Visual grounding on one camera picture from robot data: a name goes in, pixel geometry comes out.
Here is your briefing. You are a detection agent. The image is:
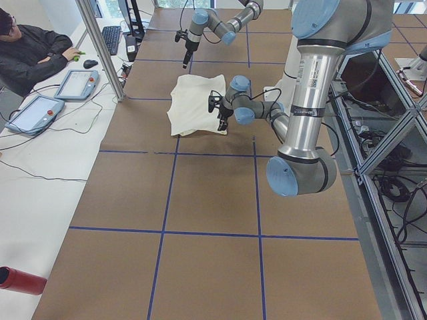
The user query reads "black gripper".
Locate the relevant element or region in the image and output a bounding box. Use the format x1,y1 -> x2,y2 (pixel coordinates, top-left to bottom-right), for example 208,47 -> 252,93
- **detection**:
218,101 -> 234,131
182,31 -> 200,69

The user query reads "cream long-sleeve cat shirt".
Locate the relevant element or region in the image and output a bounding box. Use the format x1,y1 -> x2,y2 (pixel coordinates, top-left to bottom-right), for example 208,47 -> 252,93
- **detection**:
167,74 -> 227,136

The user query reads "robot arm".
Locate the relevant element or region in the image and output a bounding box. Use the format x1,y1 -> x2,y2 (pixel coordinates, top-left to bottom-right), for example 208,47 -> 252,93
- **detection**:
175,0 -> 264,69
208,1 -> 394,197

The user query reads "black power adapter box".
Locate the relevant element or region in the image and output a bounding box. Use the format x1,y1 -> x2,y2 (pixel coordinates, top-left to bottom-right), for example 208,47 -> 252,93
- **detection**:
125,35 -> 138,62

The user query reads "black keyboard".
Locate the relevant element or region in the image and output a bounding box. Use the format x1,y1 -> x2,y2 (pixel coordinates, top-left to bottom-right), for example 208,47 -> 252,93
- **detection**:
101,26 -> 121,55

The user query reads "black computer mouse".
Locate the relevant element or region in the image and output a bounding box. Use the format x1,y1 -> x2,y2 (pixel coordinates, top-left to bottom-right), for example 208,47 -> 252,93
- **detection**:
83,59 -> 98,69

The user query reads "far teach pendant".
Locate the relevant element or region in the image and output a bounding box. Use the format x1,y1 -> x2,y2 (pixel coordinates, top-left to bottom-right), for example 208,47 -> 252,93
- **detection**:
54,69 -> 99,101

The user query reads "teach pendant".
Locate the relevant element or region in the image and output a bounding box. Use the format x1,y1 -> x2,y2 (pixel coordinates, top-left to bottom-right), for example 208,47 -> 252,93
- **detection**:
54,69 -> 99,101
5,95 -> 65,135

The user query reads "seated person in black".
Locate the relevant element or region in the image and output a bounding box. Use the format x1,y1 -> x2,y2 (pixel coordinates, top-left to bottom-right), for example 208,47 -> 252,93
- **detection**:
1,10 -> 81,97

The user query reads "near teach pendant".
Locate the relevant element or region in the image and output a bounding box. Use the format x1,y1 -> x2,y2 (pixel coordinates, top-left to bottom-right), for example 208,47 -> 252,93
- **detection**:
5,95 -> 65,135

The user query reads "red bottle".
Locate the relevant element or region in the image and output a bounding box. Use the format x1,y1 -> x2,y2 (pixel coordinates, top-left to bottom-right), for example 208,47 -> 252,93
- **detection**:
1,266 -> 47,295

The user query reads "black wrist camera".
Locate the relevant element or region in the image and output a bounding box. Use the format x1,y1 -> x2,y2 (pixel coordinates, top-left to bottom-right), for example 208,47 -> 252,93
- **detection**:
208,90 -> 223,113
174,29 -> 187,43

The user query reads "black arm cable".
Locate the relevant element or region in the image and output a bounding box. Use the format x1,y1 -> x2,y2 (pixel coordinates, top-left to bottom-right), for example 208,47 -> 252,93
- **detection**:
178,0 -> 231,44
246,87 -> 340,157

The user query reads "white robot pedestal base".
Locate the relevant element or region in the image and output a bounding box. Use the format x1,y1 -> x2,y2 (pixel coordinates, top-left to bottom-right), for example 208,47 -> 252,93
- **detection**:
274,36 -> 301,108

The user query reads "aluminium frame post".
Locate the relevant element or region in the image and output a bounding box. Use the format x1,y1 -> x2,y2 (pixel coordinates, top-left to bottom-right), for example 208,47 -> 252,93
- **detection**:
75,0 -> 125,102

